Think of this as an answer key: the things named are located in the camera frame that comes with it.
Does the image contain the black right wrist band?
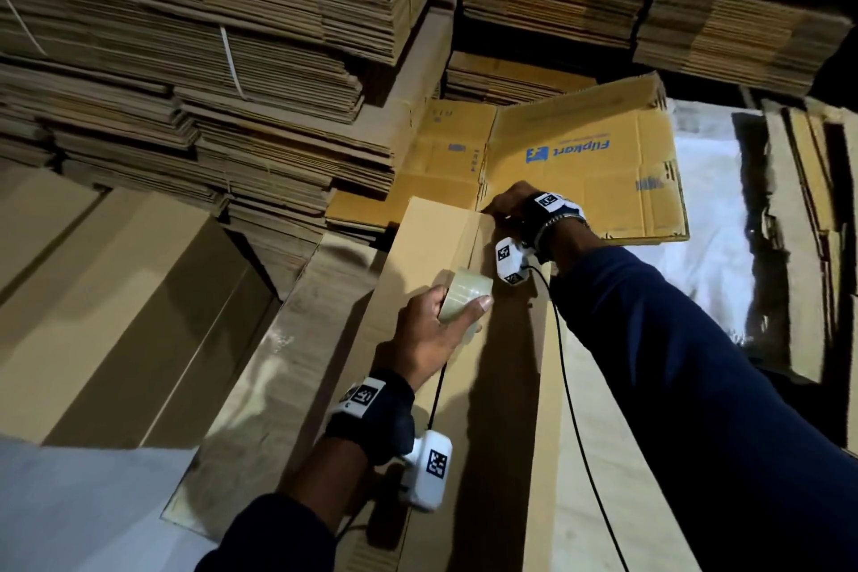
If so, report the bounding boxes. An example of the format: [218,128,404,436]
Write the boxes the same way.
[518,190,589,259]

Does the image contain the person's right forearm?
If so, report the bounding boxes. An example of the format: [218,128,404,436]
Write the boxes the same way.
[542,222,858,572]

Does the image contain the pile of brown cartons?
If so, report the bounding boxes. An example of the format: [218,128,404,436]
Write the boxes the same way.
[743,94,858,455]

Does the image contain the plywood work board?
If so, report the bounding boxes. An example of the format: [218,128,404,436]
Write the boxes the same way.
[162,231,707,572]

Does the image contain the clear tape roll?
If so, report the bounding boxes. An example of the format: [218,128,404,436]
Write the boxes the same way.
[438,268,498,350]

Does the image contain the stacks of flat cardboard bundles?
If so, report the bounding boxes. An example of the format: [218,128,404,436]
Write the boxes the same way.
[0,0,858,294]

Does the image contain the person's left hand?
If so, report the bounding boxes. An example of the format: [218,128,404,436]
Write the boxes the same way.
[371,284,496,393]

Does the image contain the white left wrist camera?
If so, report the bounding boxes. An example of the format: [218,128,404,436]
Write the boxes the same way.
[398,426,456,514]

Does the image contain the white plastic sack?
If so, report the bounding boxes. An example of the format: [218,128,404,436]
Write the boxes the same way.
[662,101,782,341]

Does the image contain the yellow carton with blue print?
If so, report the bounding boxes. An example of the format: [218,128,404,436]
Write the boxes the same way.
[477,70,692,246]

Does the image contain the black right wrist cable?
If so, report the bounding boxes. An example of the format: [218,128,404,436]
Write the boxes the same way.
[528,265,633,572]

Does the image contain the person's left forearm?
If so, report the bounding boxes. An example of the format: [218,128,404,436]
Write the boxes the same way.
[193,436,373,572]

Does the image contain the person's right hand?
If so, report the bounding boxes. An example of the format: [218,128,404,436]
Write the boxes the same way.
[481,180,546,240]

